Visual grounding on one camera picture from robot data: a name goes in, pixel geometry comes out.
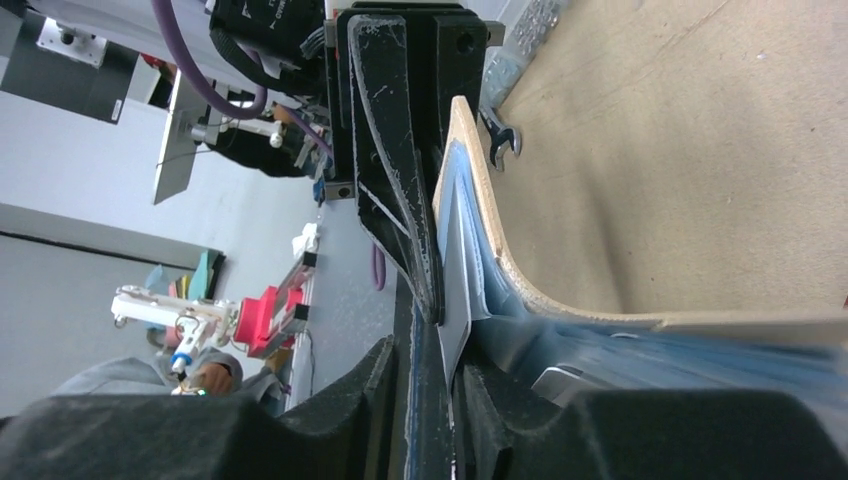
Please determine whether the clear plastic box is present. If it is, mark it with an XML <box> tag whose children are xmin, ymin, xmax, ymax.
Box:
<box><xmin>482</xmin><ymin>0</ymin><xmax>571</xmax><ymax>109</ymax></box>

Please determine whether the silver wrench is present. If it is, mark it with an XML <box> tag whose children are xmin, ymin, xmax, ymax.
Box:
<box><xmin>479</xmin><ymin>102</ymin><xmax>522</xmax><ymax>172</ymax></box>

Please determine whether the grey monitor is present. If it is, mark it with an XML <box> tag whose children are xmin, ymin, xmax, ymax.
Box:
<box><xmin>152</xmin><ymin>69</ymin><xmax>280</xmax><ymax>207</ymax></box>

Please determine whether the pink white device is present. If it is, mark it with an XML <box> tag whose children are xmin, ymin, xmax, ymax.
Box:
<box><xmin>111</xmin><ymin>251</ymin><xmax>318</xmax><ymax>376</ymax></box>

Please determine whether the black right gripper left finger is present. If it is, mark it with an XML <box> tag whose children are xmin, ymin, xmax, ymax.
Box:
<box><xmin>1</xmin><ymin>337</ymin><xmax>395</xmax><ymax>479</ymax></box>

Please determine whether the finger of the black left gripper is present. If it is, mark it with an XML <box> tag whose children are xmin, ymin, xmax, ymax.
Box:
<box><xmin>347</xmin><ymin>14</ymin><xmax>443</xmax><ymax>325</ymax></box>
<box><xmin>406</xmin><ymin>9</ymin><xmax>489</xmax><ymax>173</ymax></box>

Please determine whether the person in grey hoodie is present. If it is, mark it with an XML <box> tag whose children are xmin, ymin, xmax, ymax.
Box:
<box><xmin>53</xmin><ymin>347</ymin><xmax>285</xmax><ymax>415</ymax></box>

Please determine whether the cream card holder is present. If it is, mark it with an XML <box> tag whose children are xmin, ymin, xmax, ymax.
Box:
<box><xmin>433</xmin><ymin>96</ymin><xmax>847</xmax><ymax>416</ymax></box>

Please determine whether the aluminium frame rail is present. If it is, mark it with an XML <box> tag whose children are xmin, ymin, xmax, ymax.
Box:
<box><xmin>389</xmin><ymin>279</ymin><xmax>454</xmax><ymax>479</ymax></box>

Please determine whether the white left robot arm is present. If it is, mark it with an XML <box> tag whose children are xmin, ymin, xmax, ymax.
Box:
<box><xmin>31</xmin><ymin>1</ymin><xmax>501</xmax><ymax>325</ymax></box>

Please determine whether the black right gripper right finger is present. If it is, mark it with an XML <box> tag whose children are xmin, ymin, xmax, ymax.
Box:
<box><xmin>459</xmin><ymin>362</ymin><xmax>847</xmax><ymax>479</ymax></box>

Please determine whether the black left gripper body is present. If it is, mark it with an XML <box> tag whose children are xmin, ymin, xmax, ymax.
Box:
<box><xmin>326</xmin><ymin>1</ymin><xmax>505</xmax><ymax>201</ymax></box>

